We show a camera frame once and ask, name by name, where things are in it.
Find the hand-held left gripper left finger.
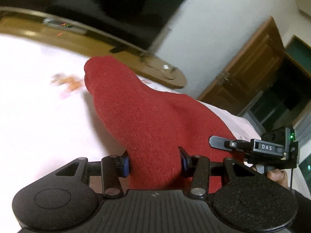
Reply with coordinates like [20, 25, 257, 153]
[55, 150, 130, 198]

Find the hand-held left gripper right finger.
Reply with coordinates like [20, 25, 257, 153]
[178, 146, 258, 198]

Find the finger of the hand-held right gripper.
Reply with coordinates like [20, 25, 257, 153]
[209, 136, 252, 151]

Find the red knitted sock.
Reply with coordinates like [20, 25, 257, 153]
[84, 55, 246, 195]

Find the person's right forearm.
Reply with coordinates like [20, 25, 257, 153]
[290, 188, 311, 233]

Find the person's right hand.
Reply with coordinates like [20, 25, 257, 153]
[251, 165, 291, 189]

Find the dark glass window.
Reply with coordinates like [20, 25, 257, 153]
[238, 35, 311, 190]

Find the wooden cabinet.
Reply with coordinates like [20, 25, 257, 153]
[196, 17, 287, 117]

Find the white bed sheet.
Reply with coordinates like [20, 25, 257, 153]
[0, 34, 266, 233]

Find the wooden television stand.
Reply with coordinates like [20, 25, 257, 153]
[0, 6, 188, 89]

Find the grey set-top box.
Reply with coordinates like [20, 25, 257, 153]
[42, 17, 87, 35]

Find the black flat television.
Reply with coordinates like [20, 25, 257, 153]
[0, 0, 203, 52]

